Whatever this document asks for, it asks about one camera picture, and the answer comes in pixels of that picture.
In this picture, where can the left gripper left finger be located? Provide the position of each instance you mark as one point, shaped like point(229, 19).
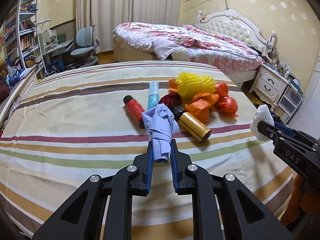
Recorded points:
point(101, 207)

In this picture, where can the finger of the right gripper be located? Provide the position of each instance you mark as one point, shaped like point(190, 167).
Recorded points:
point(272, 133)
point(284, 129)

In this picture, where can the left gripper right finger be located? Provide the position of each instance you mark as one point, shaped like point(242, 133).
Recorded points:
point(223, 207)

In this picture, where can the gold black bottle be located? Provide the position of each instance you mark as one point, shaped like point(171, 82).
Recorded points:
point(191, 124)

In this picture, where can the clear plastic drawer unit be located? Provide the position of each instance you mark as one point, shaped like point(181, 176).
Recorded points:
point(288, 104)

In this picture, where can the white nightstand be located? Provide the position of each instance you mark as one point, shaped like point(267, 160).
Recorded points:
point(269, 85)

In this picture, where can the red plastic bag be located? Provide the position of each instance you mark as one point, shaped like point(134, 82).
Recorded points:
point(225, 105)

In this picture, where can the orange plastic bag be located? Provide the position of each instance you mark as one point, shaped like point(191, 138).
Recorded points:
point(200, 106)

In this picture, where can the yellow foam fruit net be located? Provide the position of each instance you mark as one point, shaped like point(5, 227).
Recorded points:
point(188, 84)

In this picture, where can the striped bed sheet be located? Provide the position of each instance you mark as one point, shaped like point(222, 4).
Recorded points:
point(73, 125)

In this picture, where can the dark red cloth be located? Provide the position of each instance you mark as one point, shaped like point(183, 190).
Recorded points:
point(171, 100)

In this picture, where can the red black bottle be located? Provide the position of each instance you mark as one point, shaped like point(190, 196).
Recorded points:
point(134, 110)

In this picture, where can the white tufted headboard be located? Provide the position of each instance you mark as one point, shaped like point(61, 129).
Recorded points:
point(231, 23)

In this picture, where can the light blue tube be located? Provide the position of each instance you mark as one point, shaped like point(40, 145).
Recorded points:
point(153, 97)

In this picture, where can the light blue desk chair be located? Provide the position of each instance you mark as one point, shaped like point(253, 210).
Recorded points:
point(86, 46)

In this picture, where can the floral pink bed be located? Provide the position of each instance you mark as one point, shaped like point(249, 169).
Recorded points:
point(135, 41)

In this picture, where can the grey study desk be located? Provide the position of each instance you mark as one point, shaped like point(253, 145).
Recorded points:
point(49, 47)

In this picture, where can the white bookshelf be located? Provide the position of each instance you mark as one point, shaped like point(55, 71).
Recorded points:
point(21, 37)

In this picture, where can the beige curtains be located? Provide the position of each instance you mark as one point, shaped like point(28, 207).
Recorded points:
point(105, 15)

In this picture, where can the white round bed post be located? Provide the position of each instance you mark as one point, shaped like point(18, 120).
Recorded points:
point(180, 54)

